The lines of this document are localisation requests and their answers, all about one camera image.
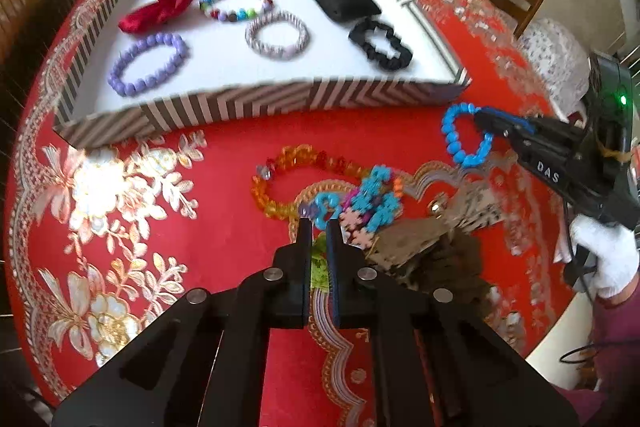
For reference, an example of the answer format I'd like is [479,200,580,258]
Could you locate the red floral tablecloth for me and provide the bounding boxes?
[5,0,591,427]

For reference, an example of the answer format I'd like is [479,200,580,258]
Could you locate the purple bead bracelet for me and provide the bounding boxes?
[107,32,190,98]

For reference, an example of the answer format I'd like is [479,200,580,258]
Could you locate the white floral cloth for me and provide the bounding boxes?
[517,18,593,118]

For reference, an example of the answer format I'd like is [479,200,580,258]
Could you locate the orange bead bracelet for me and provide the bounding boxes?
[251,145,373,220]

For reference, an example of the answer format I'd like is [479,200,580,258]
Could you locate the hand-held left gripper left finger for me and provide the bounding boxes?
[51,217,314,427]

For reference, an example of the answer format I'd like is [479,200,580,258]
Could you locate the colourful flower bead bracelet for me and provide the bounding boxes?
[299,164,405,253]

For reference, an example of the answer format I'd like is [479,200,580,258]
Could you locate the person's right hand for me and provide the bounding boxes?
[570,212,640,300]

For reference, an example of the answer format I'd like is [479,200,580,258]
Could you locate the multicoloured round bead bracelet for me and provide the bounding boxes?
[198,0,275,25]

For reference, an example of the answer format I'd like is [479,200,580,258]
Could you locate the striped jewelry box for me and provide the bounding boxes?
[52,0,473,150]

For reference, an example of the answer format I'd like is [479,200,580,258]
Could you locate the person's right forearm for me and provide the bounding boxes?
[560,279,640,427]

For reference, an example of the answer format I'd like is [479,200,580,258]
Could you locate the lime green bracelet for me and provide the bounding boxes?
[310,242,335,293]

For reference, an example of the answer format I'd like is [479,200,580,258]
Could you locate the black cable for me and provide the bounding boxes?
[552,199,601,365]

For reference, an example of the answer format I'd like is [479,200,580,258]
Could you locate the black scrunchie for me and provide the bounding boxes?
[348,18,414,72]

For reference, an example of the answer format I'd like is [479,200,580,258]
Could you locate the grey striped bracelet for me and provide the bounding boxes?
[245,11,311,62]

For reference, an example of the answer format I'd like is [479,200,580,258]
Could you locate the red bow hair tie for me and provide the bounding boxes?
[118,0,202,35]

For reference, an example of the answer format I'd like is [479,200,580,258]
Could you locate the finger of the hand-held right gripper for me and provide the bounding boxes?
[477,108,536,134]
[473,114,527,158]

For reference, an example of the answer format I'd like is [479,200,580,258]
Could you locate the blue bead bracelet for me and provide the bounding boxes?
[441,103,496,168]

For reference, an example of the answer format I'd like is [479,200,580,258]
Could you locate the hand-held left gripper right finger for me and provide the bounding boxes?
[326,221,582,427]

